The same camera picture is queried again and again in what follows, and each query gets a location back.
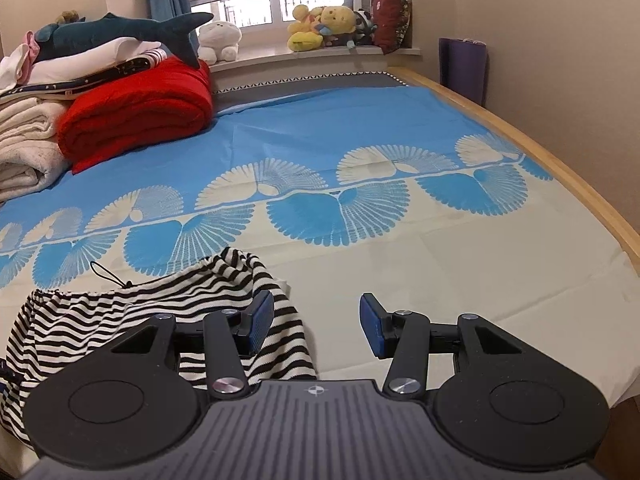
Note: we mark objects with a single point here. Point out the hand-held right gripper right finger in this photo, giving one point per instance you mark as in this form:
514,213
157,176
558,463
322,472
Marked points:
370,326

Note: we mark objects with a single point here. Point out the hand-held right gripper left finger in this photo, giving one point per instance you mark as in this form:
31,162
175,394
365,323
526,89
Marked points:
262,321

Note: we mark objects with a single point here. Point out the black white striped hooded garment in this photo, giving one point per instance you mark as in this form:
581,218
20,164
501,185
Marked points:
100,315

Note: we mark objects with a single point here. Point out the blue patterned bed sheet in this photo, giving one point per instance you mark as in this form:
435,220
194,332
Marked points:
350,130

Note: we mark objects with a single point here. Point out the grey mattress cover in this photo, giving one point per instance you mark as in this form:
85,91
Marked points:
310,85

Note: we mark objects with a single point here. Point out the red folded blanket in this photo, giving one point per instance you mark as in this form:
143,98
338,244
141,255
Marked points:
140,110

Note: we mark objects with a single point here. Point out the white windowsill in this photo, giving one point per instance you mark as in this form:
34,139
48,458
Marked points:
300,57

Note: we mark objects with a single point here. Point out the cream folded blanket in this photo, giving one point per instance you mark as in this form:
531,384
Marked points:
25,150

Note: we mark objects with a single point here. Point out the navy star print quilt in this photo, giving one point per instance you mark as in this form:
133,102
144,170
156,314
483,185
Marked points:
100,77

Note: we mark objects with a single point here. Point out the yellow duck plush toy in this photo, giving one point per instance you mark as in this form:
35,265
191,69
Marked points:
302,30

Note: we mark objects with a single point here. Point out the black white striped plush toy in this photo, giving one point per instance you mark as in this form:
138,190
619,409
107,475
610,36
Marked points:
364,27

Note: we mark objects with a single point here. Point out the yellow bear plush toy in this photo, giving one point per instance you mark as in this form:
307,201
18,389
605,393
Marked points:
337,22

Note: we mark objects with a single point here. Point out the dark red cushion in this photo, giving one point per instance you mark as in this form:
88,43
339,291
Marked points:
392,15

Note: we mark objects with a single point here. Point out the white folded blanket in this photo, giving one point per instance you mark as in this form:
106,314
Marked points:
95,57

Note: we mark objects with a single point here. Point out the blue shark plush toy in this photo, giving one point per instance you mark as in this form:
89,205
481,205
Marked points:
115,32

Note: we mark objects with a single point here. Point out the pink white cloth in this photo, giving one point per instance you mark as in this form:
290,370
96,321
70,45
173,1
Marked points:
17,65

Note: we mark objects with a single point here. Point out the small brown plush toy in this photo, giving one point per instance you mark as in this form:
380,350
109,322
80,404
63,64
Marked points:
70,16

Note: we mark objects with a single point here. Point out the wooden bed frame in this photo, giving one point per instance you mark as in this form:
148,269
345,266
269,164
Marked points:
525,135

